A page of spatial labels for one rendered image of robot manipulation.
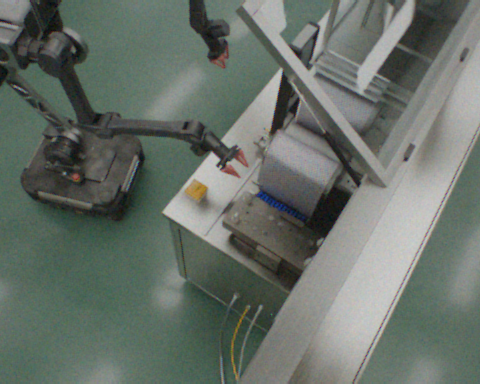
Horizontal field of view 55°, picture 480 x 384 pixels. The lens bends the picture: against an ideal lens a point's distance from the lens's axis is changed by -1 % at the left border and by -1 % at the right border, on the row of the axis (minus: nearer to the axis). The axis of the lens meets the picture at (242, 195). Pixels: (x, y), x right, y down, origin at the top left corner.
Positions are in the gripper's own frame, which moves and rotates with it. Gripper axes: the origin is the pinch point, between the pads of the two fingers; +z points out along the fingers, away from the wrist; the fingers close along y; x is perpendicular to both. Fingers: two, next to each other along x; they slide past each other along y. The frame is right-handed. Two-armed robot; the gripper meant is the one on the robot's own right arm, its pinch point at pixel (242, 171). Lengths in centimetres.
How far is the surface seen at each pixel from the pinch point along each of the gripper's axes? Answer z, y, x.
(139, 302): 25, 48, -110
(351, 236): 13, 31, 72
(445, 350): 165, -24, -34
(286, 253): 29.8, 17.6, 9.9
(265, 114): -2.6, -41.3, -21.5
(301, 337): 14, 57, 72
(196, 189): -5.9, 10.1, -21.0
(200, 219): 2.8, 19.4, -19.2
